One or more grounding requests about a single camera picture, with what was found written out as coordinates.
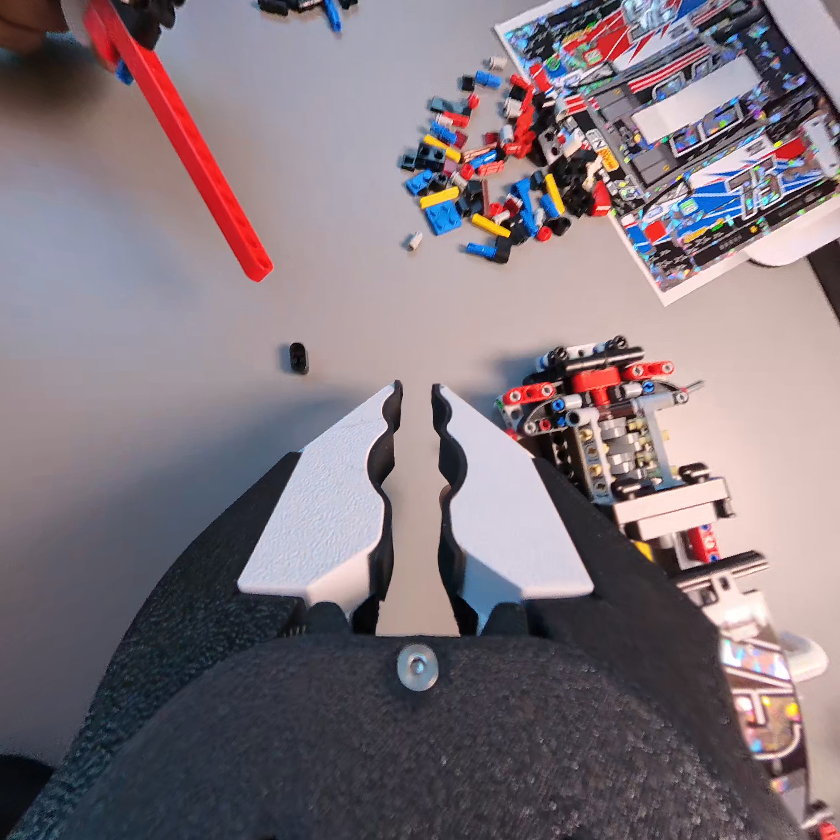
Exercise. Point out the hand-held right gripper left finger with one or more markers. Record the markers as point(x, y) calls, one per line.
point(321, 518)

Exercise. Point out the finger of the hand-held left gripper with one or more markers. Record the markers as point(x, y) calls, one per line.
point(75, 19)

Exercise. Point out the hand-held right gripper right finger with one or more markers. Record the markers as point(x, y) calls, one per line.
point(518, 525)

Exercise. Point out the black lego panel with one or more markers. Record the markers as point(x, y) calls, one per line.
point(151, 19)

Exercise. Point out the long red lego beam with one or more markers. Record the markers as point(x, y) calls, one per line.
point(190, 151)

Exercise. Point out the partly built lego car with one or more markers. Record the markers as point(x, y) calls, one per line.
point(656, 492)

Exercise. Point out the grey lego pin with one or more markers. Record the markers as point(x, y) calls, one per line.
point(413, 241)

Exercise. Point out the pile of mixed lego pieces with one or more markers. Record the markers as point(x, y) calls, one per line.
point(505, 157)

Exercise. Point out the person's left hand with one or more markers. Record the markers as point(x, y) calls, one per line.
point(26, 19)

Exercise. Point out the pile of black blue pins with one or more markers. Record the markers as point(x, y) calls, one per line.
point(308, 8)

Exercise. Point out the colourful sticker sheet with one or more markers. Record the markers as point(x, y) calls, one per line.
point(689, 144)

